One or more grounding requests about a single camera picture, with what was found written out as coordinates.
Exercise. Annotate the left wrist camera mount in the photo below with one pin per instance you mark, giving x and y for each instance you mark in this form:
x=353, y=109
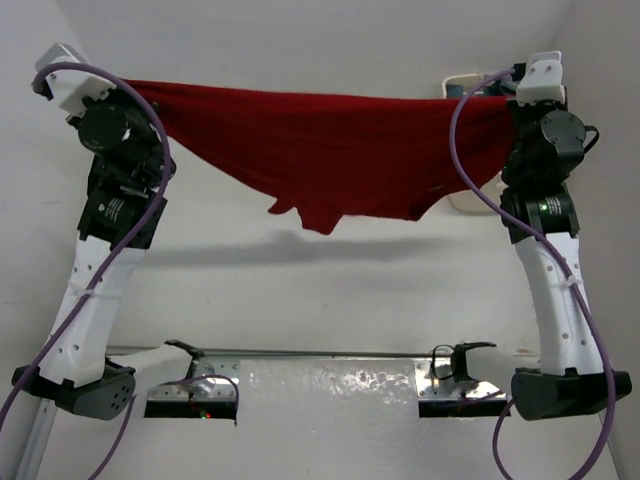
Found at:
x=68, y=88

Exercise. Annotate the reflective foil panel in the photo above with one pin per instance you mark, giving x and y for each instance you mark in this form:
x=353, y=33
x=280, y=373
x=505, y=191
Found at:
x=336, y=390

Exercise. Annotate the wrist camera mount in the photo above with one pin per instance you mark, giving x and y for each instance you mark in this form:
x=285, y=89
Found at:
x=68, y=88
x=542, y=80

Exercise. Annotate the blue t shirt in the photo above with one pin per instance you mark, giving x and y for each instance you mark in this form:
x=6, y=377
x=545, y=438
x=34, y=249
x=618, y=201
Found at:
x=455, y=91

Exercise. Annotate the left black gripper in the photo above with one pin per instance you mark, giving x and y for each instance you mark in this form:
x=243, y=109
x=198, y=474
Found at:
x=118, y=96

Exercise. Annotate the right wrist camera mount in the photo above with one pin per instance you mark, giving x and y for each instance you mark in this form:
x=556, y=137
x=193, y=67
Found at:
x=542, y=80

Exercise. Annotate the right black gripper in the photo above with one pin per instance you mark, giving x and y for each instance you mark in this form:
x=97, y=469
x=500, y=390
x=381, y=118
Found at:
x=518, y=111

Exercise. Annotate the red t shirt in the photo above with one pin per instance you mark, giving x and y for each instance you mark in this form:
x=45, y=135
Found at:
x=331, y=156

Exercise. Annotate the cream laundry basket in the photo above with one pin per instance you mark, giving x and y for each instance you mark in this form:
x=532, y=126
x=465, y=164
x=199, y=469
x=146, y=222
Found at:
x=467, y=201

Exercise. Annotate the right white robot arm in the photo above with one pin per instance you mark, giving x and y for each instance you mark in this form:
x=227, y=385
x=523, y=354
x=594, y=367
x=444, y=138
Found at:
x=573, y=376

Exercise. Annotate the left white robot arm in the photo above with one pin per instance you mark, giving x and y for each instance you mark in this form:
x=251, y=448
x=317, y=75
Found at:
x=116, y=228

